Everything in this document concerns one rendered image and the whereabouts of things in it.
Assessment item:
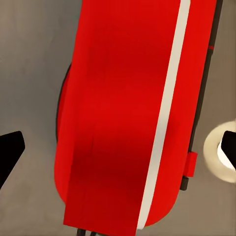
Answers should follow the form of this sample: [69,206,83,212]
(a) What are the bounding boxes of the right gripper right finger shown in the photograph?
[221,131,236,169]

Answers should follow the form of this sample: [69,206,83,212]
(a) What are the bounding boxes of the radio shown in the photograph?
[54,0,223,236]

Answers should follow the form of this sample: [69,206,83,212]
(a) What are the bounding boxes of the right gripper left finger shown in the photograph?
[0,131,25,189]

